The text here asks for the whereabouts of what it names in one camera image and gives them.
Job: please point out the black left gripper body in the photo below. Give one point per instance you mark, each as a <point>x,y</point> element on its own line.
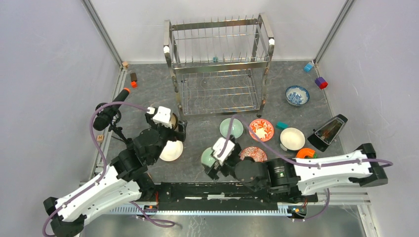
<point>166,133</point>

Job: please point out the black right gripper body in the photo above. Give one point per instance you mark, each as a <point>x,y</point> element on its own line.
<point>230,163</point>

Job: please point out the pale green bowl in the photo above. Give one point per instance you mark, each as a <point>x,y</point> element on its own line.
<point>207,160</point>

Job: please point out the orange bowl white inside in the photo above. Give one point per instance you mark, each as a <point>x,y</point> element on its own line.
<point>171,151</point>

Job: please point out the blue white zigzag bowl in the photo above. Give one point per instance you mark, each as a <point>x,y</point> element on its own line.
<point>256,153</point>

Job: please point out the green checked small bowl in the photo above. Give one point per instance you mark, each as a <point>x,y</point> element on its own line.
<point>237,128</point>

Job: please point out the teal glazed bowl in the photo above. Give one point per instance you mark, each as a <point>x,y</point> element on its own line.
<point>291,139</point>

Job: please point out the stainless steel dish rack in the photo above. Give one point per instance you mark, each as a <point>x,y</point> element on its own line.
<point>236,83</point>

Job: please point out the blue white floral bowl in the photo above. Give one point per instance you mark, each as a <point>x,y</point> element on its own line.
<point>297,95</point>

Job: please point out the black patterned bowl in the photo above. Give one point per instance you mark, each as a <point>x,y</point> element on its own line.
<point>174,122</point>

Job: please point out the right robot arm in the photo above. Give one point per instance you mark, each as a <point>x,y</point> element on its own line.
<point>302,177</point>

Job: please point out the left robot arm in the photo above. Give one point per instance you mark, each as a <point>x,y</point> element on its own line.
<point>124,180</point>

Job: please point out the black mini tripod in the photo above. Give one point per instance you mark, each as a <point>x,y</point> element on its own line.
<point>118,131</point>

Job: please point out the teal block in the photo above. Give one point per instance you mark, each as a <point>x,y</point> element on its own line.
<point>281,125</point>

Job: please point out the black microphone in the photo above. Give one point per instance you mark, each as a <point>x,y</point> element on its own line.
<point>105,116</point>

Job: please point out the brown block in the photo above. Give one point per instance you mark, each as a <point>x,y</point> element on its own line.
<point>133,77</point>

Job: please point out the orange arch block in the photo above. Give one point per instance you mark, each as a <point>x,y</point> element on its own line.
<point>306,153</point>

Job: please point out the black metronome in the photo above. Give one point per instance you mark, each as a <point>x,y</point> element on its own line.
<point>322,137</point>

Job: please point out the red purple block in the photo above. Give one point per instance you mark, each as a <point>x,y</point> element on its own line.
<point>321,82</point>

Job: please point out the light blue block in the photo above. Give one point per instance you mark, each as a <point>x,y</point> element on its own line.
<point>308,67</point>

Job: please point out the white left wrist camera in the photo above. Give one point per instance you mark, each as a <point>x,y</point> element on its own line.
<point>160,115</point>

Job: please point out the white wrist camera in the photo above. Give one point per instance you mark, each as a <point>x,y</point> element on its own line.
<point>160,115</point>
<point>222,149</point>

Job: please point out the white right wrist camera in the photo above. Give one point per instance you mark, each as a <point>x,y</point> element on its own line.
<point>222,149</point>

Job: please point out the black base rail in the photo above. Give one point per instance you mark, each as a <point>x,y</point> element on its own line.
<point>224,196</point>

